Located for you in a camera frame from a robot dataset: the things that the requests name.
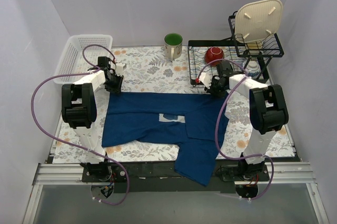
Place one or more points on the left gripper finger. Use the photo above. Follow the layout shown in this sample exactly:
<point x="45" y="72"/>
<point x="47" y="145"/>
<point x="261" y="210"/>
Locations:
<point x="111" y="89"/>
<point x="119" y="81"/>

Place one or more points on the red bowl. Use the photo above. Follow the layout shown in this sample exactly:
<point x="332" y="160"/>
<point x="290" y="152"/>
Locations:
<point x="212" y="54"/>

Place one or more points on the blue t shirt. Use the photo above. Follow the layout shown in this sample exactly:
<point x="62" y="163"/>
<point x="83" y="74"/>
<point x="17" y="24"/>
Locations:
<point x="185" y="120"/>

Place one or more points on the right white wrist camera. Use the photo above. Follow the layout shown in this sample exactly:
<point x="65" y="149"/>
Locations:
<point x="204" y="79"/>

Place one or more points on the floral table mat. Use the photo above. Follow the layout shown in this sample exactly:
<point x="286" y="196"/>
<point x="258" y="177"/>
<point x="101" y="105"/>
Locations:
<point x="148" y="70"/>

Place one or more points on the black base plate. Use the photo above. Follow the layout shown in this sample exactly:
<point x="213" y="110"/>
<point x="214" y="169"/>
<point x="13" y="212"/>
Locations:
<point x="161" y="177"/>

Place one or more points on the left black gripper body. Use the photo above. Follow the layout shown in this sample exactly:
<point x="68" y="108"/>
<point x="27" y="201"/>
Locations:
<point x="114" y="84"/>

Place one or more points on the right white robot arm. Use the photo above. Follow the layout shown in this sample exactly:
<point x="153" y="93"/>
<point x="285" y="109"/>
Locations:
<point x="267" y="112"/>

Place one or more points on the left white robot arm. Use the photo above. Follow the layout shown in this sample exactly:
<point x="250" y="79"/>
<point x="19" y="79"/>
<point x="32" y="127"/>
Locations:
<point x="80" y="112"/>

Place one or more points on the cream square plastic lid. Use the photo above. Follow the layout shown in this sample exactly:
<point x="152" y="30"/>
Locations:
<point x="258" y="20"/>

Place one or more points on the aluminium frame rail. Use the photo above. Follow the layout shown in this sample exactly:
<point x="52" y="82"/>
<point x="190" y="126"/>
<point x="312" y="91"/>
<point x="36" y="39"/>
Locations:
<point x="284" y="172"/>

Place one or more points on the blue white patterned bowl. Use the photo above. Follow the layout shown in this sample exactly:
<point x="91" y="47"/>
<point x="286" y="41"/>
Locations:
<point x="252" y="67"/>

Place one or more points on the white plastic basket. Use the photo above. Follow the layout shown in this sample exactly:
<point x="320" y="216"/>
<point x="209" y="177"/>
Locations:
<point x="73" y="62"/>

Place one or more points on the green inside floral mug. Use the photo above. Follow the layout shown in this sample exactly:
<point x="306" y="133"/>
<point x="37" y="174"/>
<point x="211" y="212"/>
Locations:
<point x="173" y="46"/>

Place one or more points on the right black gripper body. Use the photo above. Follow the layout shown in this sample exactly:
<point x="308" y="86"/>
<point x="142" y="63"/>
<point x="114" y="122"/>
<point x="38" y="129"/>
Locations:
<point x="215" y="88"/>

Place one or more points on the black wire dish rack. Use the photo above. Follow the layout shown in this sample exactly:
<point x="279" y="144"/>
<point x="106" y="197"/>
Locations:
<point x="235" y="51"/>

